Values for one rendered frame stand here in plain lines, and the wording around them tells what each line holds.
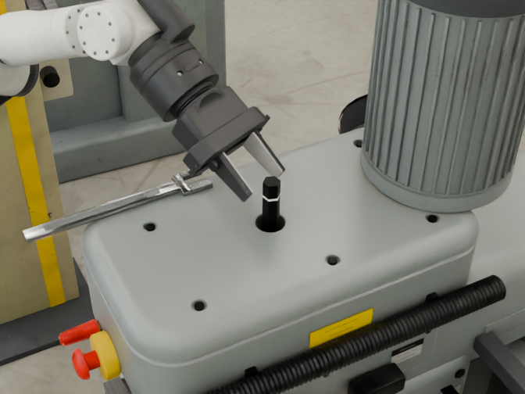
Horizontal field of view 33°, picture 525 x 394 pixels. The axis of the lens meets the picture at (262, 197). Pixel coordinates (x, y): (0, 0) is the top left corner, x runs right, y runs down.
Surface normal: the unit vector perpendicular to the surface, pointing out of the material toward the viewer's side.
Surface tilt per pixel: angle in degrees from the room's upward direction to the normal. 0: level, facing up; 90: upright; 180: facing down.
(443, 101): 90
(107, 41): 73
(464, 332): 90
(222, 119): 30
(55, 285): 90
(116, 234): 0
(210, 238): 0
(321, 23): 0
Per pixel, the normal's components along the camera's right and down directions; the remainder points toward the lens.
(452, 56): -0.25, 0.63
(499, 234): 0.01, -0.76
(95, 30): -0.50, 0.32
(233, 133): 0.39, -0.43
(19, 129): 0.46, 0.59
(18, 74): 0.77, 0.44
